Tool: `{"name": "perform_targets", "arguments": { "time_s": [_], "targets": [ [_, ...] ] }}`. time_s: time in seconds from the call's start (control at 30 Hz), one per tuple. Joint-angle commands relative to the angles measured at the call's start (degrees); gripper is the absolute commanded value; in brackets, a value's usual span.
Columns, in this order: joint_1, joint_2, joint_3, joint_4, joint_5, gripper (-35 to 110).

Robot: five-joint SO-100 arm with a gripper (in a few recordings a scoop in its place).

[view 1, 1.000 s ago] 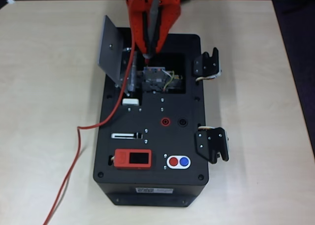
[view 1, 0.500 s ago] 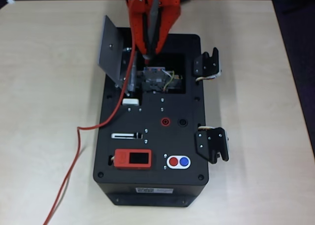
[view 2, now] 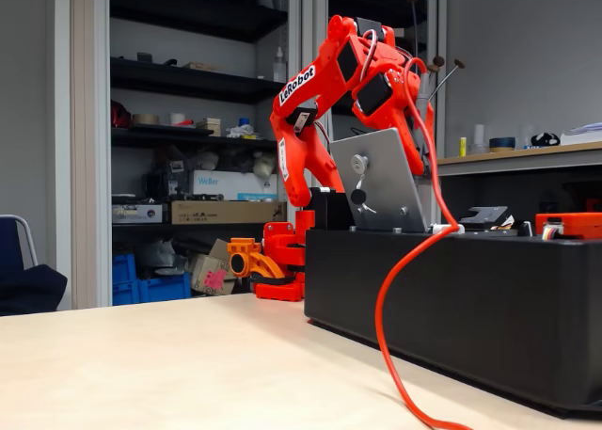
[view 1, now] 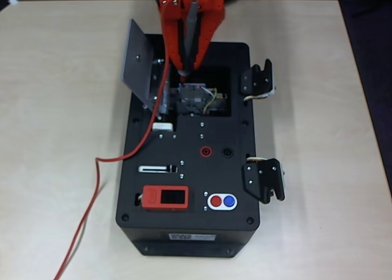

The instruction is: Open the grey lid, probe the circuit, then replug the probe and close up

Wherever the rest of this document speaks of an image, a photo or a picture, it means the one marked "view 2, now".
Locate red display module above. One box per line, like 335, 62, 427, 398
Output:
535, 212, 602, 241

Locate brown flat carton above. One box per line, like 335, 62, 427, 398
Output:
170, 199, 288, 226

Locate orange table clamp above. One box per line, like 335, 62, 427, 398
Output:
227, 237, 289, 286

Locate black task board box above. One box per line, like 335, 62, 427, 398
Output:
304, 187, 602, 420

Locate red cable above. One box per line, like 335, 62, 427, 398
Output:
374, 56, 474, 430

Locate cardboard box pink sticker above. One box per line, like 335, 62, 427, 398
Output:
190, 238, 236, 295

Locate wooden top desk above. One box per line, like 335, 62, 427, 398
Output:
435, 140, 602, 224

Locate white and black box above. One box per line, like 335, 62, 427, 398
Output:
111, 202, 169, 225

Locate white Weller box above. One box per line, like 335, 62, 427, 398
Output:
189, 169, 278, 201

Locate grey shelf cabinet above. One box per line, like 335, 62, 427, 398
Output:
70, 0, 448, 309

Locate grey stalk lamp brown tips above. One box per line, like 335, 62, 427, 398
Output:
406, 0, 467, 103

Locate white plastic bottle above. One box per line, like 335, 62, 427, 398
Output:
272, 46, 287, 84

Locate grey metal lid plate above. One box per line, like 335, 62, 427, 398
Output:
328, 127, 429, 234

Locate blue office chair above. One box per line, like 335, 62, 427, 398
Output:
0, 263, 69, 317

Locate dark red rounded object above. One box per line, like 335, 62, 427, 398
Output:
111, 100, 133, 129

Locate stack of papers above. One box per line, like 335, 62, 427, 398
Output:
562, 121, 602, 147

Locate blue plastic crate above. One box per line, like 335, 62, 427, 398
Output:
111, 253, 138, 307
136, 273, 192, 304

